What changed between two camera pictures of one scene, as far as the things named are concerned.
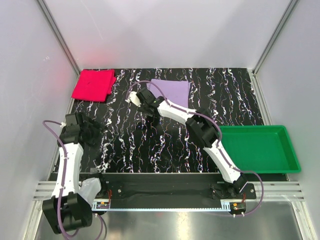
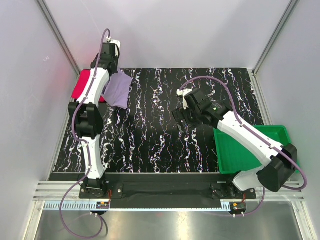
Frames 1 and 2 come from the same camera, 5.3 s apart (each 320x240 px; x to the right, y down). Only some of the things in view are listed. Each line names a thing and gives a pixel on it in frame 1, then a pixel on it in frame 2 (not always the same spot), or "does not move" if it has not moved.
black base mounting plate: x=191 y=186 does not move
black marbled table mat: x=133 y=142 does not move
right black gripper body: x=142 y=109 to x=191 y=116
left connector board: x=103 y=205 does not move
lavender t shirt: x=177 y=92 to x=117 y=92
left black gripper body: x=93 y=132 to x=115 y=60
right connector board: x=239 y=206 does not move
